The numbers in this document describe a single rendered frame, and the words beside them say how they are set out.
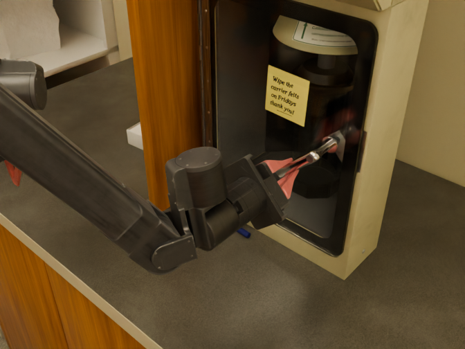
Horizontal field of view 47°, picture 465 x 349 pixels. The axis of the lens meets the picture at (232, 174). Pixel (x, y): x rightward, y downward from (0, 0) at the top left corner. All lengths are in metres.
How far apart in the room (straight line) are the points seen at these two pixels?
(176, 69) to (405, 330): 0.57
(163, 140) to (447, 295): 0.56
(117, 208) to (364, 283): 0.49
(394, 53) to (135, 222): 0.40
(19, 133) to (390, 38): 0.46
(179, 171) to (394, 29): 0.32
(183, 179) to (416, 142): 0.74
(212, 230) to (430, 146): 0.70
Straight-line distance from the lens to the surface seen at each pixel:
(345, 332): 0.88
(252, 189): 0.72
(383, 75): 0.74
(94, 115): 1.44
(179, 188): 0.65
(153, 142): 0.98
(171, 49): 0.94
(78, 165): 0.60
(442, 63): 1.18
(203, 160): 0.65
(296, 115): 0.82
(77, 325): 1.24
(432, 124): 1.24
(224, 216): 0.69
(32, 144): 0.59
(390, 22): 0.71
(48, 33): 1.90
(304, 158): 0.77
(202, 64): 0.92
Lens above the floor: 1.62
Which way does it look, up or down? 36 degrees down
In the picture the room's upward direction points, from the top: straight up
